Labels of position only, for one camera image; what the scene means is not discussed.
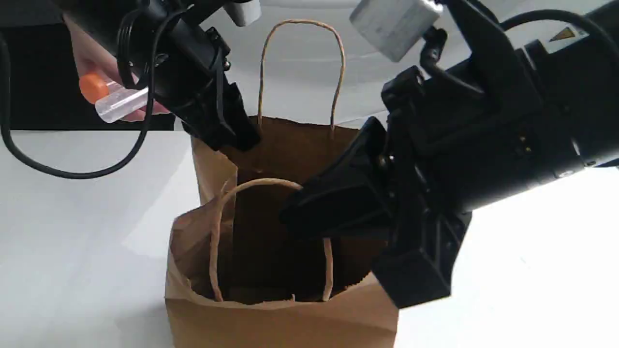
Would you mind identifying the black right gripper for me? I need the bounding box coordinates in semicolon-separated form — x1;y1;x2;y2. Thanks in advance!
373;0;583;308

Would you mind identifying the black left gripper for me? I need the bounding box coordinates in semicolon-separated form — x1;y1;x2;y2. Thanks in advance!
121;0;261;151

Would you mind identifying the clear tube with orange cap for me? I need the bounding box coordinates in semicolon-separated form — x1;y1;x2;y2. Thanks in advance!
79;72;148;123

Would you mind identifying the brown paper bag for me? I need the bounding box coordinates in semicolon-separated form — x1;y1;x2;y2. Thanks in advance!
164;19;398;348

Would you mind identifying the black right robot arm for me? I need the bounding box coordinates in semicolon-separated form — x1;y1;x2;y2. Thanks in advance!
280;0;619;309

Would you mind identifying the person's hand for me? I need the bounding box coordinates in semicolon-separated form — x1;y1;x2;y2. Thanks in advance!
62;13;169;122

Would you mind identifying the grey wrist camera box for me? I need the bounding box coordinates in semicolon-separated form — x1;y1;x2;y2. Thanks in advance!
349;0;444;62

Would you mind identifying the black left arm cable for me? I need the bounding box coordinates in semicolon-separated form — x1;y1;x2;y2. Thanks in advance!
0;5;160;180

